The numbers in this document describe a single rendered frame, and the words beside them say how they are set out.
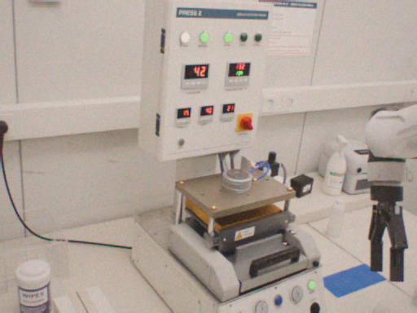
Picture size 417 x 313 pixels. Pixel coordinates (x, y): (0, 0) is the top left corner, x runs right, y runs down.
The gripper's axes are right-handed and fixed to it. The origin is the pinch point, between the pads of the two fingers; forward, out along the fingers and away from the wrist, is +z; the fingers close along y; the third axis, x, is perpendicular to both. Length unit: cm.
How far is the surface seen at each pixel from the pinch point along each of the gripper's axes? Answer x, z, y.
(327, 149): 8, -38, -98
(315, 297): -13.2, 9.6, -15.5
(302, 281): -17.3, 5.2, -12.8
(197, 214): -45.3, -11.3, -12.1
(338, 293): -1.9, 12.5, -36.4
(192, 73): -47, -47, -4
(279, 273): -24.0, 2.4, -7.1
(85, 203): -87, -12, -54
